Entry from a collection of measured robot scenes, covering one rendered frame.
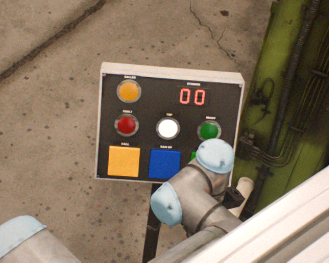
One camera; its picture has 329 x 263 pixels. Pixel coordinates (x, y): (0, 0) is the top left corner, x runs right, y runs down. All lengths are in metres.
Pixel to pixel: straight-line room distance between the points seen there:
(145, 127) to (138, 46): 1.80
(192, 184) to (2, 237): 0.43
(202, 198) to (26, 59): 2.13
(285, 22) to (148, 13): 1.97
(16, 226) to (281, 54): 0.92
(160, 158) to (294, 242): 1.27
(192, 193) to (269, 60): 0.58
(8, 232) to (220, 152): 0.49
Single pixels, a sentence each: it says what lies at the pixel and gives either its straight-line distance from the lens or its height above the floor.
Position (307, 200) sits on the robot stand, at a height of 2.03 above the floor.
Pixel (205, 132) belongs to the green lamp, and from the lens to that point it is 1.58.
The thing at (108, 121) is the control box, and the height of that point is 1.09.
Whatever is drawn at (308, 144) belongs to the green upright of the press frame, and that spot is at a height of 0.89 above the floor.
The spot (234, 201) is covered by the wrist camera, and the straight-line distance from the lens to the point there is 1.49.
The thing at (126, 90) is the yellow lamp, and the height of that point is 1.17.
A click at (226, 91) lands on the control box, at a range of 1.56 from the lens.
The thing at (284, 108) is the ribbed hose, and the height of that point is 1.01.
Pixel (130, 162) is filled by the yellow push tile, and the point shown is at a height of 1.01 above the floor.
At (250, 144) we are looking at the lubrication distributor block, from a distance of 1.91.
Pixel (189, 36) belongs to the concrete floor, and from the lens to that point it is 3.44.
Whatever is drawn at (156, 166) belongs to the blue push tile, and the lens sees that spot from 1.61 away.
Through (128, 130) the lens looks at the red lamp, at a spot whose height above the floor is 1.08.
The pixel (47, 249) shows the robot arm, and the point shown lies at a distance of 0.97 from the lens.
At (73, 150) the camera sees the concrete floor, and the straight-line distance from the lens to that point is 2.90.
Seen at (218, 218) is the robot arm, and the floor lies 1.27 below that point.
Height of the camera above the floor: 2.30
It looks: 50 degrees down
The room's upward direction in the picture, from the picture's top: 8 degrees clockwise
